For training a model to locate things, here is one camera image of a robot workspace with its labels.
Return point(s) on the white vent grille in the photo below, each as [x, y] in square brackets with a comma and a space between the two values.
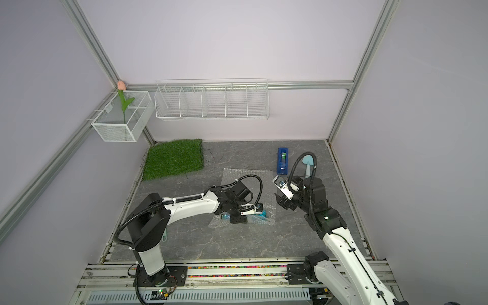
[205, 296]

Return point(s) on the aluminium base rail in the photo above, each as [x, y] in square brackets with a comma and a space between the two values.
[199, 274]

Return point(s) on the white mesh wall basket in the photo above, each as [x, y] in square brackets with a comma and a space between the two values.
[109, 122]

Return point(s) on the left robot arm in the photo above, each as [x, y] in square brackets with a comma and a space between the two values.
[142, 231]

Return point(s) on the white wire wall shelf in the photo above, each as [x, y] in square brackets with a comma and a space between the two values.
[212, 99]

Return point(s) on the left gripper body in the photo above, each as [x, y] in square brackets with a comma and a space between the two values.
[236, 209]

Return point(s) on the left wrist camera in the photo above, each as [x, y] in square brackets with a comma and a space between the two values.
[255, 209]

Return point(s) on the pink artificial tulip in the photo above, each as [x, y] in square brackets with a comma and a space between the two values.
[124, 101]

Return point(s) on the bubble wrap sheet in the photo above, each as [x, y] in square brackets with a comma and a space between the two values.
[260, 184]

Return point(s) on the green artificial grass mat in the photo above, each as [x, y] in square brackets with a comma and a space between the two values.
[173, 158]

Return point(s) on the teal hand rake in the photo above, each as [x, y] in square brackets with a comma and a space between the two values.
[164, 238]

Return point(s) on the teal garden trowel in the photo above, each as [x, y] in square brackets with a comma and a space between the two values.
[309, 163]

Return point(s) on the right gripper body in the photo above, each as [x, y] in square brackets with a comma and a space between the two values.
[297, 201]

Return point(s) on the blue glass bottle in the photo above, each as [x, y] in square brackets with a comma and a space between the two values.
[261, 216]

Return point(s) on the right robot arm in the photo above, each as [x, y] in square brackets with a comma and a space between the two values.
[359, 284]

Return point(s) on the blue tape dispenser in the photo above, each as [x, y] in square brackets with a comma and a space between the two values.
[282, 161]

